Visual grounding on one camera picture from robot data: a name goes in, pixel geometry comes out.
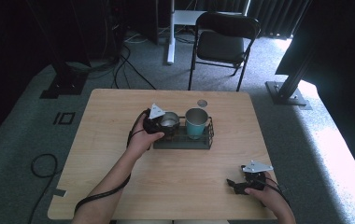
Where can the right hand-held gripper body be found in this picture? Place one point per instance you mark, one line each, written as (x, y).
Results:
(255, 180)

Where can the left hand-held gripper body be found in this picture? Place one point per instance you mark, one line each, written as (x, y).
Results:
(152, 124)

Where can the brown metal cup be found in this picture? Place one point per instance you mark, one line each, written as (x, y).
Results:
(169, 119)

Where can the teal metal cup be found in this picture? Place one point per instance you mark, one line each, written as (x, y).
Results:
(195, 130)

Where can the person's right hand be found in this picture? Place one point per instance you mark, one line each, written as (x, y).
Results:
(270, 196)

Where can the person's left hand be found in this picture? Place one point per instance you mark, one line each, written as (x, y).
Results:
(139, 143)

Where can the grey round table grommet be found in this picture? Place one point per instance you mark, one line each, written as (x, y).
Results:
(202, 103)

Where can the black metal stand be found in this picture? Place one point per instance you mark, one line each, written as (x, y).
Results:
(65, 82)

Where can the black folding chair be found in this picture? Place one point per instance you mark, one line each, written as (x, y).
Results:
(220, 46)

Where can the grey floor tape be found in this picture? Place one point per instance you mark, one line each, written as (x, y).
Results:
(59, 192)

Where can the dark pleated curtain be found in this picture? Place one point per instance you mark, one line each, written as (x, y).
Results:
(275, 18)

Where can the white desk frame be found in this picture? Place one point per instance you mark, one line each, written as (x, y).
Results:
(171, 46)

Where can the black stand with base plate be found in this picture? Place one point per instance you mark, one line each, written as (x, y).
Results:
(286, 93)

